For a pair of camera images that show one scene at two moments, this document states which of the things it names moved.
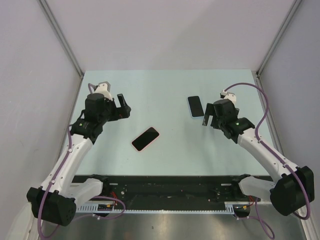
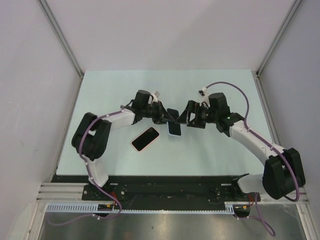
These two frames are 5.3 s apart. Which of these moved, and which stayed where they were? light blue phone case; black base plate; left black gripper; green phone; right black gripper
Moved: light blue phone case; green phone; right black gripper; left black gripper
Stayed: black base plate
